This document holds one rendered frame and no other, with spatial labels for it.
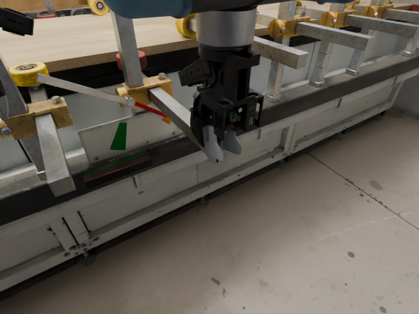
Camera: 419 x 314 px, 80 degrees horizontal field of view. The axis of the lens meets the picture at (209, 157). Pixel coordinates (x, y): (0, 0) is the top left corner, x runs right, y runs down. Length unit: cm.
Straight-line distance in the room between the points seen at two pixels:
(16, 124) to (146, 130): 28
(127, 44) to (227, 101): 34
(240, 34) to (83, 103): 64
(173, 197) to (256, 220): 47
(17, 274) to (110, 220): 38
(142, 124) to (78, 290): 86
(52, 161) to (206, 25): 32
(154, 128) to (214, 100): 39
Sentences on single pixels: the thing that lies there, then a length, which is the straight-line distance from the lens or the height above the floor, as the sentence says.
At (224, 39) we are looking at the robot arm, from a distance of 33.
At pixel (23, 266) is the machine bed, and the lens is 130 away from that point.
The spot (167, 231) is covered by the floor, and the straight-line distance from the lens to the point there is 138.
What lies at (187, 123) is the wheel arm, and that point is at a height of 86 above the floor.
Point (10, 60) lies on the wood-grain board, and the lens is 90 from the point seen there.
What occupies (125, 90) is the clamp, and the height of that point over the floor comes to 87.
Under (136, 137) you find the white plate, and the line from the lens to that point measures 71.
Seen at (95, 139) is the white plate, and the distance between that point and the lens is 68.
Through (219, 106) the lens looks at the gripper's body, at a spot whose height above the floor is 96.
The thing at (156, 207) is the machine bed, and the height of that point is 17.
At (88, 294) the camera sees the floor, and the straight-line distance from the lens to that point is 132.
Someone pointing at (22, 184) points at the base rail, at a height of 70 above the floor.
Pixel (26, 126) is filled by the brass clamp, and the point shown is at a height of 84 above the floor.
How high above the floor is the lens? 112
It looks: 38 degrees down
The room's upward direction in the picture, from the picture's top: straight up
